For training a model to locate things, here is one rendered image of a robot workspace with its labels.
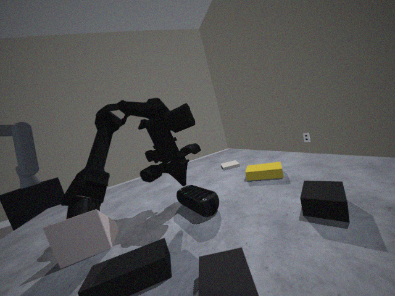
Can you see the yellow rectangular block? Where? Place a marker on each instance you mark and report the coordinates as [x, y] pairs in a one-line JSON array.
[[264, 171]]

